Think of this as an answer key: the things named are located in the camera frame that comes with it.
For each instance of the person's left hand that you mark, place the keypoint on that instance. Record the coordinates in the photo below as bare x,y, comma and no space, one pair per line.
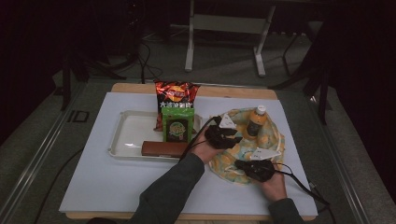
204,151

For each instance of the citrus print cloth bag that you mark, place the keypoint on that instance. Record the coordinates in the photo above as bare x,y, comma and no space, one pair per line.
236,165

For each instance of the orange juice bottle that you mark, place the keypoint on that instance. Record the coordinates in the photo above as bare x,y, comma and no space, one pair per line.
255,123

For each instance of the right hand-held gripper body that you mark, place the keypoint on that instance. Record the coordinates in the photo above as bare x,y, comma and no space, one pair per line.
261,170

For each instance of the dark metal stand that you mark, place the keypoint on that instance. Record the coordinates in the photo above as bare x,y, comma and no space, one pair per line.
323,93

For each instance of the red chips bag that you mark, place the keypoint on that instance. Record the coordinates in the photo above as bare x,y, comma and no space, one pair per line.
176,93

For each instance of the black metal stand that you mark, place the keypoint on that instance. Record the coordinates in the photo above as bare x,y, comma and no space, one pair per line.
66,81

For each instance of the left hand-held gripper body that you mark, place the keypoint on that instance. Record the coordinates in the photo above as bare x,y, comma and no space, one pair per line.
216,137

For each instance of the white plastic tray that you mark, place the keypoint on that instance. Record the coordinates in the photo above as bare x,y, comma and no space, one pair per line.
134,133

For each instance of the white table mat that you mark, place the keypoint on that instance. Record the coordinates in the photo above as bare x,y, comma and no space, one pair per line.
109,186

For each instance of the aluminium floor rail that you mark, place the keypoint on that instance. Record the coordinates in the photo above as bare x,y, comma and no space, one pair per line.
37,161
342,161

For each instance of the brown snack bar pack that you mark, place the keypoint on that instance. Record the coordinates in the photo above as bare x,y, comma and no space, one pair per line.
163,148

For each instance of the person's right hand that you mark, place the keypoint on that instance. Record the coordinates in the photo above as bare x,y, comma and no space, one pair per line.
274,188

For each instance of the white metal table frame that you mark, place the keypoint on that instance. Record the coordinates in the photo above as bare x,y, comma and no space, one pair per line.
230,23

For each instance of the green snack packet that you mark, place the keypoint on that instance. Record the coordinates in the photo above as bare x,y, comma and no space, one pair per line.
177,127

